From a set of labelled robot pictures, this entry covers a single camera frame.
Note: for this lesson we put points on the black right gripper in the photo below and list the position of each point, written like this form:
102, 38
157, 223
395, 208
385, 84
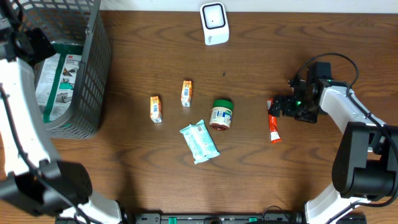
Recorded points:
287, 109

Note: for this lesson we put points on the red snack stick packet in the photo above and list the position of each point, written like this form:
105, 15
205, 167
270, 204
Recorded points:
274, 134

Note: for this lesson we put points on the green lid spice jar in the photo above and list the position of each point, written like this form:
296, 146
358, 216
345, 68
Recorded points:
221, 115

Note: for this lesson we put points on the mint green wipes pack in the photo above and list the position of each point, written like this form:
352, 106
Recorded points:
200, 142

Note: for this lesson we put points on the orange small carton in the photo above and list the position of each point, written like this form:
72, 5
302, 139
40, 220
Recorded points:
155, 109
186, 94

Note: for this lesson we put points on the green 3M glove package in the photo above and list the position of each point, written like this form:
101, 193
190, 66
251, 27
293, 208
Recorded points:
55, 87

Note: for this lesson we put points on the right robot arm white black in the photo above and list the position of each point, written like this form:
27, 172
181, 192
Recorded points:
364, 171

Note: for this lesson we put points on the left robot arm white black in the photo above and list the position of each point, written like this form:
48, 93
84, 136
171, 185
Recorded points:
38, 181

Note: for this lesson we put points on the white barcode scanner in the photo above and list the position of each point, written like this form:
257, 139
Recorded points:
215, 23

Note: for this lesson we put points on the grey plastic mesh basket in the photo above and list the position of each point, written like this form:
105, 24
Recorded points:
28, 31

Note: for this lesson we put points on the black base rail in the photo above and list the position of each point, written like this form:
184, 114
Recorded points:
273, 217

